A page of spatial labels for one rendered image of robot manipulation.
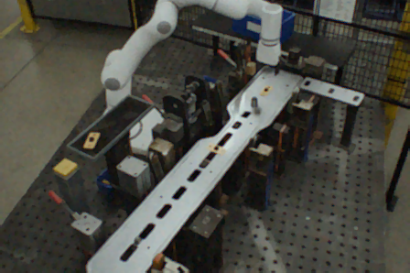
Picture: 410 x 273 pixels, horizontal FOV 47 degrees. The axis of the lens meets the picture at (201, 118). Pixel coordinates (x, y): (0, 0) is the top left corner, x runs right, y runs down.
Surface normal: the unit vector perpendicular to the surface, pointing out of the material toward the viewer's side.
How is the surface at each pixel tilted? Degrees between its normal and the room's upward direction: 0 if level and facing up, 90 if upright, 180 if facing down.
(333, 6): 90
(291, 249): 0
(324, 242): 0
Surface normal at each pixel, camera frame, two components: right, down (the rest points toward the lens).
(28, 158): -0.03, -0.76
